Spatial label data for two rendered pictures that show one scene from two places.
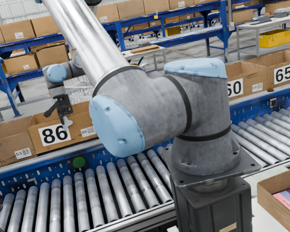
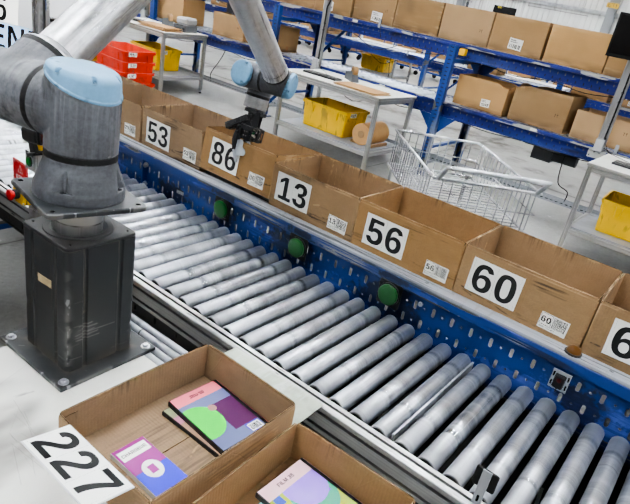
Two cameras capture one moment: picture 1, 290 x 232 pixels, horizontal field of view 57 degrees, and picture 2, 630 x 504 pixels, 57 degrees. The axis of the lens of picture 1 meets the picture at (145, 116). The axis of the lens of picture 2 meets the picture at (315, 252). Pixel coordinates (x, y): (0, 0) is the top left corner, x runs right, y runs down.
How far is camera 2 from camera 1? 1.38 m
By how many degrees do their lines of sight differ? 43
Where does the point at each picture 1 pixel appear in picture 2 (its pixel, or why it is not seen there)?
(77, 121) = (251, 157)
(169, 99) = (12, 77)
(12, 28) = (512, 26)
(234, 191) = (54, 239)
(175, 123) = (9, 104)
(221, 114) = (55, 132)
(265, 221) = not seen: hidden behind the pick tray
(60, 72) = (242, 72)
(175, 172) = not seen: hidden behind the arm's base
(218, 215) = (37, 252)
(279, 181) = (237, 377)
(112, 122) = not seen: outside the picture
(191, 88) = (37, 82)
